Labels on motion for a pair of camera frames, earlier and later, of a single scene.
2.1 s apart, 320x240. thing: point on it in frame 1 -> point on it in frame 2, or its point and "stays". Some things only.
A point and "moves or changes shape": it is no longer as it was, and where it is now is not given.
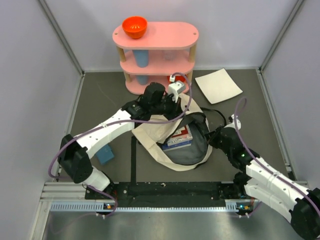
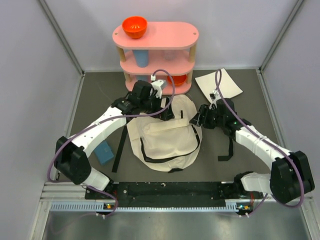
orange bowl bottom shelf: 177,78 stays
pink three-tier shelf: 163,55 stays
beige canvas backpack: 179,141 moves or changes shape
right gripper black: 211,136 -> 204,110
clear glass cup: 168,55 stays
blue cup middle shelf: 141,57 stays
